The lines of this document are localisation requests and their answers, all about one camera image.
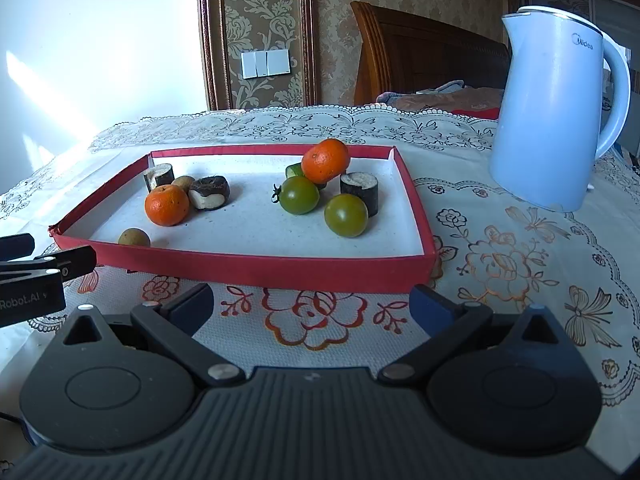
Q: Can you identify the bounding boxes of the white wall switch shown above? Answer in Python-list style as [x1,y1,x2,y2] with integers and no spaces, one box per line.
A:
[241,49,290,80]

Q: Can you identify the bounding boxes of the dark sugarcane piece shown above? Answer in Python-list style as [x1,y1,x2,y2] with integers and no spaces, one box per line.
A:
[340,172,380,218]
[143,163,175,192]

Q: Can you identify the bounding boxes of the green tomato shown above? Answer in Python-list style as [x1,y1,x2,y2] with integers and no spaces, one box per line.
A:
[272,176,320,216]
[324,193,369,238]

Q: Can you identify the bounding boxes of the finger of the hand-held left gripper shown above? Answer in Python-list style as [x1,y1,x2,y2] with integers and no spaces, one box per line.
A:
[0,233,36,261]
[0,246,98,284]

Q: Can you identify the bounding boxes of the red shallow cardboard tray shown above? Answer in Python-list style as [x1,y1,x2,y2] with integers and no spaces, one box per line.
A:
[48,144,436,293]

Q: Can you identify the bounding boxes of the brown wall trim frame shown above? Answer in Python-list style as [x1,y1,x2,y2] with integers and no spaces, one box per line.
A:
[197,0,318,111]

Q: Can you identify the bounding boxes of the red cloth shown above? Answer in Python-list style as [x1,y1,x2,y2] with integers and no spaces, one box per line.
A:
[452,106,501,121]

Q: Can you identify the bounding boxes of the brown wooden headboard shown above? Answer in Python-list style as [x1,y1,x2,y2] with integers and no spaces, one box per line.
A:
[350,1,511,104]

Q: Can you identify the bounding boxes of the orange tangerine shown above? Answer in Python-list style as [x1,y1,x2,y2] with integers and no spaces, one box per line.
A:
[301,139,351,185]
[145,184,191,227]

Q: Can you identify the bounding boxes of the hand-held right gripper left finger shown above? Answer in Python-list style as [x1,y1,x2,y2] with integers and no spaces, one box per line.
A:
[45,283,246,389]

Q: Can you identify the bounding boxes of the pink blanket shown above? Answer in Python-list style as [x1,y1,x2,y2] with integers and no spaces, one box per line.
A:
[375,80,505,121]

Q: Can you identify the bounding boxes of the dark brown water chestnut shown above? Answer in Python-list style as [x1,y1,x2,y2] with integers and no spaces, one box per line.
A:
[188,176,231,211]

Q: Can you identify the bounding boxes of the light blue electric kettle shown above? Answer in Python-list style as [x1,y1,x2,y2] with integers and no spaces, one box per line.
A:
[488,6,632,212]

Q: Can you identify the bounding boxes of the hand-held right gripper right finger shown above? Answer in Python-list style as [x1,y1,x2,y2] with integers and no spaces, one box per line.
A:
[376,284,586,387]

